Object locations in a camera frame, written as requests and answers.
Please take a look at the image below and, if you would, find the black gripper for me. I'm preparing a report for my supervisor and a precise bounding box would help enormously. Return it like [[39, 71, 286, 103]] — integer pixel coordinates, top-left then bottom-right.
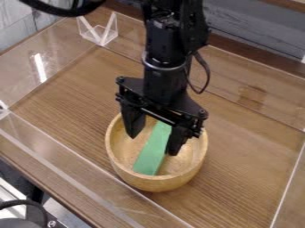
[[115, 56, 209, 156]]

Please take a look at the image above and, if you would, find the green rectangular block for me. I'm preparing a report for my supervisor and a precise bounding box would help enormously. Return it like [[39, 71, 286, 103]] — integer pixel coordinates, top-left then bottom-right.
[[132, 121, 171, 175]]

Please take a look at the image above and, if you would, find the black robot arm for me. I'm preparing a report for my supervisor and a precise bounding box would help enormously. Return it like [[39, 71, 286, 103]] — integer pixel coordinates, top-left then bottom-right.
[[115, 0, 211, 156]]

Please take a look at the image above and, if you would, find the brown wooden bowl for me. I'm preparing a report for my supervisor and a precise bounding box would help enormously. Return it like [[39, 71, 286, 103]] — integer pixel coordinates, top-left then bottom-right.
[[104, 114, 209, 192]]

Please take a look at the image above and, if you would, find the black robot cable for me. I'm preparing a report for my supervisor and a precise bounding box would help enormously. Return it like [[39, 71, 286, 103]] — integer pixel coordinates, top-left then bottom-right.
[[183, 50, 213, 95]]

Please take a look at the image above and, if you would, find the clear acrylic enclosure wall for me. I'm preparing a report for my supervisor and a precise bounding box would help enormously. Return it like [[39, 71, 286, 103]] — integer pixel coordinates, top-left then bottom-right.
[[0, 16, 305, 228]]

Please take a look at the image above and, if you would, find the clear acrylic corner bracket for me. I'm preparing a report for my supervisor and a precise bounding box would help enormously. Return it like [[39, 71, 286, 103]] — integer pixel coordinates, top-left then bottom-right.
[[76, 12, 118, 47]]

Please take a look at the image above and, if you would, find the black cable lower left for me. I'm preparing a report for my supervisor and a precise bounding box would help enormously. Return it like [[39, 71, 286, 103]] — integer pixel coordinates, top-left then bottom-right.
[[0, 199, 49, 228]]

